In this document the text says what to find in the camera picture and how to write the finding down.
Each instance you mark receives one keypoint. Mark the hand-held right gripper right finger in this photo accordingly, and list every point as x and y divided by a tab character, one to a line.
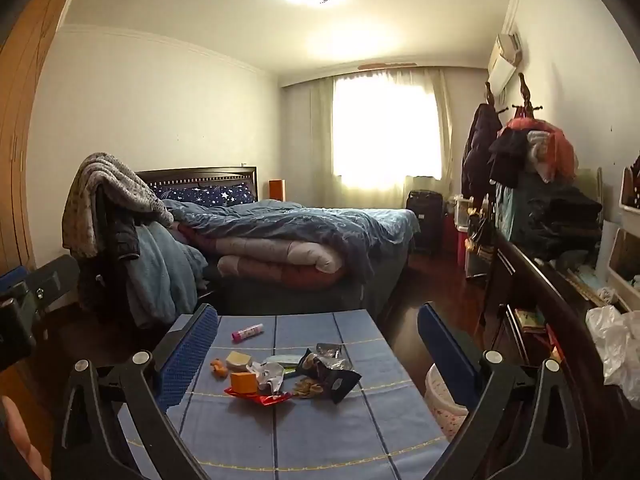
446	347

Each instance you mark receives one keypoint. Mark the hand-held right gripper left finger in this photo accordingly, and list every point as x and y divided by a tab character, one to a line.
186	360

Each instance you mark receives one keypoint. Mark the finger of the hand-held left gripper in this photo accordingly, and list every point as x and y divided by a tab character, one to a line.
55	282

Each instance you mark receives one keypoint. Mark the white speckled trash bin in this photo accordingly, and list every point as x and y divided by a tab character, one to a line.
442	400

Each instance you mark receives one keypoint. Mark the white green tissue pack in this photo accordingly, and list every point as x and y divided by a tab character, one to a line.
284	360

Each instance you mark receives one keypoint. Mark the person's left hand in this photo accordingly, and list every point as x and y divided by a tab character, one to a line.
17	440

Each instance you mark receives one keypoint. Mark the small orange toy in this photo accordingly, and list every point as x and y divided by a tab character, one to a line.
218	368

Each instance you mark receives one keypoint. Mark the pale yellow block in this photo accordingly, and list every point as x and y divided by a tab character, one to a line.
238	360

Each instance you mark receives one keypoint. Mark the small orange box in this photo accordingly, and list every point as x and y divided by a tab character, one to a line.
243	383

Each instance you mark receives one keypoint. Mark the pink glue stick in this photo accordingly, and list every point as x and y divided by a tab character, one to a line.
247	332

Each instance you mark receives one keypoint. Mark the dark jacket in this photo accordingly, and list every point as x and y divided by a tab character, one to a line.
125	240

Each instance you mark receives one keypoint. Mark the red snack wrapper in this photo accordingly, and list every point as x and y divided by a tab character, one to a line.
260	398

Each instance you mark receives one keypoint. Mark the crumpled silver foil wrapper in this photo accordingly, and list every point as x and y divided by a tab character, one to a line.
269	374

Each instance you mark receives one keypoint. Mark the yellow cover book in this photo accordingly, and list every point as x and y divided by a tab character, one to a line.
530	319

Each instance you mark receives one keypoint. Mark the light blue blanket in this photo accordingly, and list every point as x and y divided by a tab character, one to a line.
160	275

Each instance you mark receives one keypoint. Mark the dark wooden bed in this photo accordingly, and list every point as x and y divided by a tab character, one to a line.
380	280

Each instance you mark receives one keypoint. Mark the red storage box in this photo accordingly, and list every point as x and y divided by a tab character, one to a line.
461	242

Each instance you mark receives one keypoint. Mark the dark wooden dresser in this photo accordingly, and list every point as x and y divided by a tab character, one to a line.
550	320

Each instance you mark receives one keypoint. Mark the grey knitted blanket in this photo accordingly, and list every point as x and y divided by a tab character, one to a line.
107	185

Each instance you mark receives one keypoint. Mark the black handbag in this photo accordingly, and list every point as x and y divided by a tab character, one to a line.
480	240

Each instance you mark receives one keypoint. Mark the small silver wrapper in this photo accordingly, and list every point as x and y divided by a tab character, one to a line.
330	350

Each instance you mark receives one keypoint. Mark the black snack bag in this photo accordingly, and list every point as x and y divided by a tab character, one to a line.
330	380

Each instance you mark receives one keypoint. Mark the pile of snack crumbs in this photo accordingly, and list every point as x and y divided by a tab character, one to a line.
307	388

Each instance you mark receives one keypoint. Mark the black suitcase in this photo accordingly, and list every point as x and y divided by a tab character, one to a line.
424	220

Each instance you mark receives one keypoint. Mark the white storage box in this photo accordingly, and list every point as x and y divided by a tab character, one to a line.
465	212

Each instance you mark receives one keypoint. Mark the folded white quilt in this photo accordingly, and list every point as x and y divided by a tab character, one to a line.
280	255

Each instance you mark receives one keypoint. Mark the blue checked tablecloth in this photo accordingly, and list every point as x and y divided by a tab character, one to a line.
310	435

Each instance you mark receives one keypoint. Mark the white plastic bag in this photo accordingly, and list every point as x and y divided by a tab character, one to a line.
612	340

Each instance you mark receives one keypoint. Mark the star print pillow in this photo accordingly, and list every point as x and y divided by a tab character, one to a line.
205	194

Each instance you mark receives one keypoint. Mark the stack of dark clothes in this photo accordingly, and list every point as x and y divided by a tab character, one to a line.
562	220

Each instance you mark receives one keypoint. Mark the wooden wardrobe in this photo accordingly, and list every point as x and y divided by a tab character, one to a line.
25	110

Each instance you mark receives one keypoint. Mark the blue duvet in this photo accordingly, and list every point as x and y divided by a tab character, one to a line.
310	225

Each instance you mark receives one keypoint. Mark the orange nightstand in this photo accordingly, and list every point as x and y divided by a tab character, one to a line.
276	190

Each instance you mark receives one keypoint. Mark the hanging dark coat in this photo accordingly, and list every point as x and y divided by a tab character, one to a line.
480	150

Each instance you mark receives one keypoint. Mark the white stacking baskets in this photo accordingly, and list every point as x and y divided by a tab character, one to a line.
625	255

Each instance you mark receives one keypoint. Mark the pile of mixed clothes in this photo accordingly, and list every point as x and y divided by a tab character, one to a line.
535	147

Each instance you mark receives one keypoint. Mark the white curtain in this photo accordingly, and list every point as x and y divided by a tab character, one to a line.
440	125

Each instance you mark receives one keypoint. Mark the wooden coat rack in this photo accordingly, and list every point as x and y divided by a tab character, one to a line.
523	92

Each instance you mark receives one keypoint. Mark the wall air conditioner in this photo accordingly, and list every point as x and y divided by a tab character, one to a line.
502	67

